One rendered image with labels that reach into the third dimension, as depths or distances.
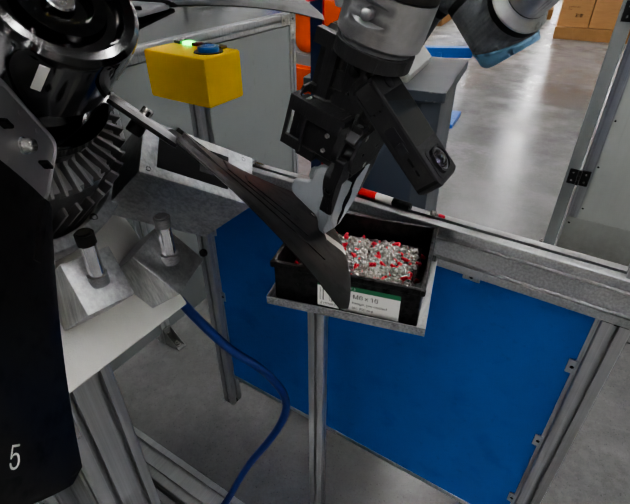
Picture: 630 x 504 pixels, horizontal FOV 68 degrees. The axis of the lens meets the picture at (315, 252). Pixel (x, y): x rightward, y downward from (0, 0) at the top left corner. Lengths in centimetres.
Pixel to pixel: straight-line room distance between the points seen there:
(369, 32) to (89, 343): 46
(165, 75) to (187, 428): 104
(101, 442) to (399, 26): 71
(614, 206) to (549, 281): 154
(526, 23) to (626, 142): 129
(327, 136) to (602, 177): 190
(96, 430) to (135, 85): 95
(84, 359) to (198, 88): 54
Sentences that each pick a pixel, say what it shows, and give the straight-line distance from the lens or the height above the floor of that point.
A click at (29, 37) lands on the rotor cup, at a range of 41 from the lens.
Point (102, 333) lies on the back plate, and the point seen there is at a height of 86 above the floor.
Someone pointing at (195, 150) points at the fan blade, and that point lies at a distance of 44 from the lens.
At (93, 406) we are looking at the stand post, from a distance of 79.
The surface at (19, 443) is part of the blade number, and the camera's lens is 40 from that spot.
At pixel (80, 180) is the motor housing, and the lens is 55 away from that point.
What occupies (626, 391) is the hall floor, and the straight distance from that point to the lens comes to 192.
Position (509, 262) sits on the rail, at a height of 83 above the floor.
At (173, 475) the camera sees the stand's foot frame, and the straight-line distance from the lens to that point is 142.
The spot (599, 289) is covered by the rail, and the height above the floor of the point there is 83.
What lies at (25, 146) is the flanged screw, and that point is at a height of 113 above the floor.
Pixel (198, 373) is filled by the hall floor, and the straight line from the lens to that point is 172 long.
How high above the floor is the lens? 127
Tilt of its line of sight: 35 degrees down
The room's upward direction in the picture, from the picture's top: straight up
